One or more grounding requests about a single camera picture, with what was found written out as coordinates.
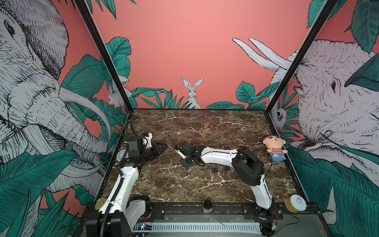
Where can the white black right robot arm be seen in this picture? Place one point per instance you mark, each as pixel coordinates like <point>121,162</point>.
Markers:
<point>248,166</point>

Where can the plush doll striped shirt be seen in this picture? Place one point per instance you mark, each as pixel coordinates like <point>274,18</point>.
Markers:
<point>275,148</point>

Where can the small teal alarm clock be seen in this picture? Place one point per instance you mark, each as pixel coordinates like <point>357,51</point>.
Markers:
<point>121,154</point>

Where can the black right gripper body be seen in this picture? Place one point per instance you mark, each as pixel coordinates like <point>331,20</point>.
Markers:
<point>187,162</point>

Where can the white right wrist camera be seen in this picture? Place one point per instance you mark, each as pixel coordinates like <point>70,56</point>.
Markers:
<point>180,154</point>

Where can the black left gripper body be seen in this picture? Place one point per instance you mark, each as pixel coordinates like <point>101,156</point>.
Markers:
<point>146,154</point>

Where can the black left corner frame post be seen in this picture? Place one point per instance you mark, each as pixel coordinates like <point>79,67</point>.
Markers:
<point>96,36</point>

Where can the black corner frame post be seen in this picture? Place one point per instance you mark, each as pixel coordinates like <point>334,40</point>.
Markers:
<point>96,36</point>
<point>306,45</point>

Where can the white ventilated strip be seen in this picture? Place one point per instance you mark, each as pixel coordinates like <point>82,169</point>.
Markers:
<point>172,227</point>

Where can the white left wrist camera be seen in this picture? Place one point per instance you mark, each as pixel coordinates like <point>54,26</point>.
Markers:
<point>147,140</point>

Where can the black knob on rail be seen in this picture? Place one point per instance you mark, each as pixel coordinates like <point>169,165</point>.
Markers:
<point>207,206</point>

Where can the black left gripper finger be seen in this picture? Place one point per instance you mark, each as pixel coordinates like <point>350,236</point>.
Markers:
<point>161,146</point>
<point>157,153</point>

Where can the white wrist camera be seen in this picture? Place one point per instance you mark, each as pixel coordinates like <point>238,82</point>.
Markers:
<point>147,140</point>
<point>180,154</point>

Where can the black right corner frame post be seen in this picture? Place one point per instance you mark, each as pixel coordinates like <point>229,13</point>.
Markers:
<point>306,45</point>

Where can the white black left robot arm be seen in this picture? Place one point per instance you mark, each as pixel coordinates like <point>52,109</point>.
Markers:
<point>119,215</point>

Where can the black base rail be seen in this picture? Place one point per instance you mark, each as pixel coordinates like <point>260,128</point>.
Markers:
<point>248,210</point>

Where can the green circuit board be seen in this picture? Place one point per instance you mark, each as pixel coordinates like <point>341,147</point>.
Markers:
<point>143,227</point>

